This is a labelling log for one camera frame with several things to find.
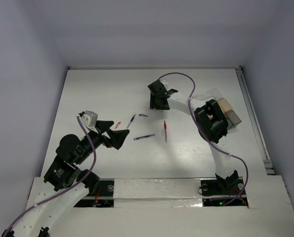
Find blue ballpoint pen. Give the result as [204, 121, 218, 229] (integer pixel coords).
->
[126, 114, 136, 129]

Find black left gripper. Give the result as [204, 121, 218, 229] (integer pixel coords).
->
[76, 119, 130, 163]

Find stationery organizer box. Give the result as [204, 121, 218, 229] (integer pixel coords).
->
[192, 88, 242, 129]

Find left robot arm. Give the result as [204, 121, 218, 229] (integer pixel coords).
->
[2, 114, 130, 237]

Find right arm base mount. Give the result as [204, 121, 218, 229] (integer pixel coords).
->
[198, 170, 244, 197]

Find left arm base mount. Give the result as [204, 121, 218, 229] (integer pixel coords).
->
[82, 173, 114, 197]

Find blue ink refill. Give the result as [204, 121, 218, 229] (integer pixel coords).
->
[133, 134, 155, 141]

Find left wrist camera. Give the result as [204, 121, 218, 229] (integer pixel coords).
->
[76, 110, 98, 131]

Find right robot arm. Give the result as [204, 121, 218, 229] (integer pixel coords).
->
[148, 79, 239, 196]

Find red gel pen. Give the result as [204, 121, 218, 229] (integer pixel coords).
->
[163, 120, 168, 143]

